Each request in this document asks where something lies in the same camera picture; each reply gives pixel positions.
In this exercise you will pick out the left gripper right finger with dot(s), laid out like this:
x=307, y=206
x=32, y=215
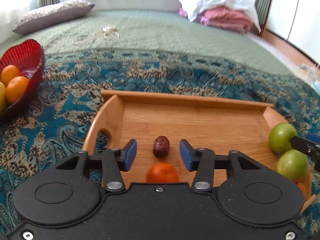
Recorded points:
x=201, y=160

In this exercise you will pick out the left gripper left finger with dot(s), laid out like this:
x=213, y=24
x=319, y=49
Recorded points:
x=115, y=161

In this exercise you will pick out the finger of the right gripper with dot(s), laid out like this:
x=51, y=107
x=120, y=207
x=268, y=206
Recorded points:
x=309, y=148
x=313, y=137

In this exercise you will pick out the green apple with red blush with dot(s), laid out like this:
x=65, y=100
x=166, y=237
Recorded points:
x=292, y=165

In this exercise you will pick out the plain green apple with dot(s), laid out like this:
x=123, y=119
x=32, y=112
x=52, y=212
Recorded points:
x=279, y=139

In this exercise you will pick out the large orange tangerine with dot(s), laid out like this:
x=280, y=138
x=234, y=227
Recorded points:
x=303, y=189

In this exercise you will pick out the small orange tangerine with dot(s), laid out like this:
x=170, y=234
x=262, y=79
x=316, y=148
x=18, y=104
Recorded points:
x=162, y=173

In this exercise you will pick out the red jujube date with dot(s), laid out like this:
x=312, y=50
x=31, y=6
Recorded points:
x=161, y=147

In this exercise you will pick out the wooden serving tray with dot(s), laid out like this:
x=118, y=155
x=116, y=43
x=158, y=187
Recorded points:
x=202, y=121

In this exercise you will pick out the teal paisley blanket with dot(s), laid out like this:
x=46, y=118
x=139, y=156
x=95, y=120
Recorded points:
x=56, y=122

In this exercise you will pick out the front orange in bowl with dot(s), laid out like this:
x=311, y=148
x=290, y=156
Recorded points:
x=16, y=89

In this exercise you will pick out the orange in bowl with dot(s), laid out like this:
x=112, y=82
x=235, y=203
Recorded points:
x=16, y=89
x=8, y=73

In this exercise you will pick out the white wardrobe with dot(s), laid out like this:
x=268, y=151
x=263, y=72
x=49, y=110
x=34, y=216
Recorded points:
x=297, y=22

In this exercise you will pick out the yellow mango in bowl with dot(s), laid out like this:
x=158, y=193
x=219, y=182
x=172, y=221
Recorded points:
x=3, y=102

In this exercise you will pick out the green quilted mattress cover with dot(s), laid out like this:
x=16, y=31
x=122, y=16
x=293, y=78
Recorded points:
x=153, y=30

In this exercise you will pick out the red glass fruit bowl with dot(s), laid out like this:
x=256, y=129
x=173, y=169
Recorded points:
x=28, y=57

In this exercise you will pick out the rear orange in bowl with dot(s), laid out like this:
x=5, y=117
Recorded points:
x=8, y=73

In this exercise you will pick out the pink folded blanket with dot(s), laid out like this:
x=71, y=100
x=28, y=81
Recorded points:
x=223, y=18

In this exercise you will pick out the right green curtain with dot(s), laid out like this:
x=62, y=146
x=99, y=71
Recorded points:
x=263, y=8

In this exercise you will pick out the floral grey pillow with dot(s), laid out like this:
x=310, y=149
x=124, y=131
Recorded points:
x=50, y=15

